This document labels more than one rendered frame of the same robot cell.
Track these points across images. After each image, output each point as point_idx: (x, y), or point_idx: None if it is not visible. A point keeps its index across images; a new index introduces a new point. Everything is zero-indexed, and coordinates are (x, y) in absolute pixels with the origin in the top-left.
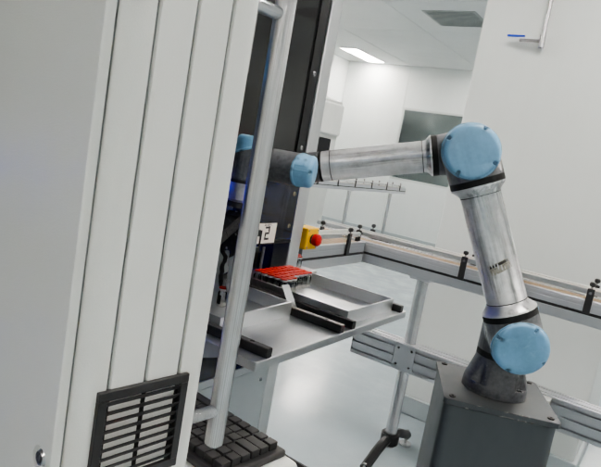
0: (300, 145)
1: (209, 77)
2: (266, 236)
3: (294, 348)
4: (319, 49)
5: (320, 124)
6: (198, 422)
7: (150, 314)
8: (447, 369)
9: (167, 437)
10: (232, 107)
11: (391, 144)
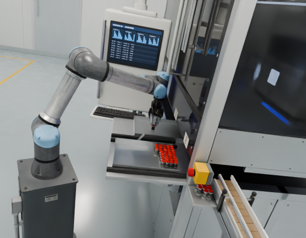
0: (204, 101)
1: None
2: (185, 141)
3: (113, 122)
4: (222, 38)
5: (213, 92)
6: (110, 110)
7: None
8: (70, 175)
9: None
10: None
11: (124, 70)
